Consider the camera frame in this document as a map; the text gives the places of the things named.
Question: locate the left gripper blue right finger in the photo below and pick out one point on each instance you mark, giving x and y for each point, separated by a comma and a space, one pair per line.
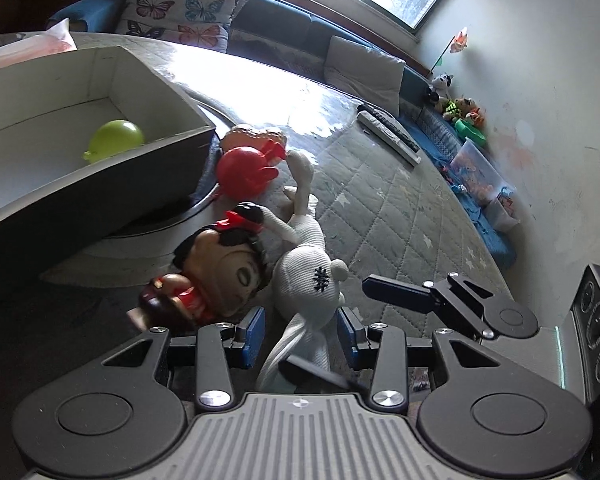
351, 335

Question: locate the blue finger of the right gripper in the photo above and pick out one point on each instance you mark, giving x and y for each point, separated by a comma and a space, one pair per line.
406, 296

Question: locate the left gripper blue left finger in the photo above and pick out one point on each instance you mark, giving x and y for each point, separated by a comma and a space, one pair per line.
249, 336

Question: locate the white knitted plush rabbit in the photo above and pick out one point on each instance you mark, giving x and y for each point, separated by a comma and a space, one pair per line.
306, 282

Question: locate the big-head doll red dress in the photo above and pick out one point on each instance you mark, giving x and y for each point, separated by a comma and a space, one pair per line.
214, 274

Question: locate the red balloon toy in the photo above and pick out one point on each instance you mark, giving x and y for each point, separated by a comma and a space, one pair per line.
245, 172

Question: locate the tan peanut squeeze toy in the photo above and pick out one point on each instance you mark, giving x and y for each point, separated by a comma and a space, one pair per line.
246, 135

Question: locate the grey quilted star tablecloth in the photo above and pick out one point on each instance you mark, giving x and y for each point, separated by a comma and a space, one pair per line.
379, 214

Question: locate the clear plastic toy bin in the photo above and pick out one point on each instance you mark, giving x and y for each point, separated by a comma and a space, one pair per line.
486, 186

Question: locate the white remote control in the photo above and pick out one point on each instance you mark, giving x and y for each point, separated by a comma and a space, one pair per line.
376, 127

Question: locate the black remote control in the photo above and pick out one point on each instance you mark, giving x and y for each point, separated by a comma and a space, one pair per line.
392, 124

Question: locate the stuffed toys pile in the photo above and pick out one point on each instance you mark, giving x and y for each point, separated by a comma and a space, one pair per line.
463, 114

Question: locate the grey sofa pillow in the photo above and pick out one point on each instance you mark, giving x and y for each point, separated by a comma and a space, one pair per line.
366, 72

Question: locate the green balloon toy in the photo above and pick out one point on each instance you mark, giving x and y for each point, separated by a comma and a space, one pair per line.
115, 137

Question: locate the white cardboard box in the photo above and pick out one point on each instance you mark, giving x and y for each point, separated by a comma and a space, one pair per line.
50, 108

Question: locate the paper pinwheel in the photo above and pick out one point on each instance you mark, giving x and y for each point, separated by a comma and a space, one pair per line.
457, 43

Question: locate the butterfly print cushion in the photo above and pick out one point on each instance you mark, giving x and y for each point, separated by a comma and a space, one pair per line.
197, 23

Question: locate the pink tissue pack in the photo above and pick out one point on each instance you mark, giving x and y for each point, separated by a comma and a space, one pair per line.
55, 40

